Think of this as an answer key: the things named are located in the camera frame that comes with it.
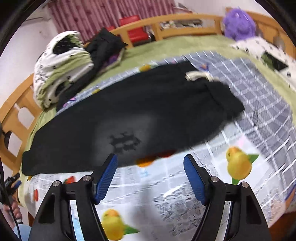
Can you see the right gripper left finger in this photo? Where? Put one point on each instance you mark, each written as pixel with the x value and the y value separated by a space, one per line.
pixel 102 178

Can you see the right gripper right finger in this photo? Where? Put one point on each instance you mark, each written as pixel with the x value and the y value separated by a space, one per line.
pixel 198 178

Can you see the black pants with white stripe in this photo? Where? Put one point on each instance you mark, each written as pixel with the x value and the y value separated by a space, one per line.
pixel 146 114

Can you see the light blue sleeve forearm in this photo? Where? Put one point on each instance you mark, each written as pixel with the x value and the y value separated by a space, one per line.
pixel 24 231

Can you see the person's left hand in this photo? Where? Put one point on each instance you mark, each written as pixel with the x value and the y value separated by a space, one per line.
pixel 8 214

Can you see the fruit print plaid mat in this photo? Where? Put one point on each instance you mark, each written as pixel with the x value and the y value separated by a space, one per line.
pixel 155 199

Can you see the folded white green quilt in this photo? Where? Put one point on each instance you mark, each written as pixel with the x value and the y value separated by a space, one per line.
pixel 64 61

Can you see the black clothes pile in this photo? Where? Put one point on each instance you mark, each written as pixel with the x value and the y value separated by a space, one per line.
pixel 101 48

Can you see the black phone on pillow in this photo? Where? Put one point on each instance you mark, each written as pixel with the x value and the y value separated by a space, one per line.
pixel 272 62

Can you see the white dotted pillow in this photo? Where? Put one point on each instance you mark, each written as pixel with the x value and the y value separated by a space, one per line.
pixel 256 46

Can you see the red chair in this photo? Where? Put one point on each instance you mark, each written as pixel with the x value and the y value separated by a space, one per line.
pixel 131 32

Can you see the purple plush toy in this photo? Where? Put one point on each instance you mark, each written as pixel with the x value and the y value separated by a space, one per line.
pixel 238 25

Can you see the striped maroon curtain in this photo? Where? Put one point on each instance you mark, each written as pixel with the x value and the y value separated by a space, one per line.
pixel 89 16

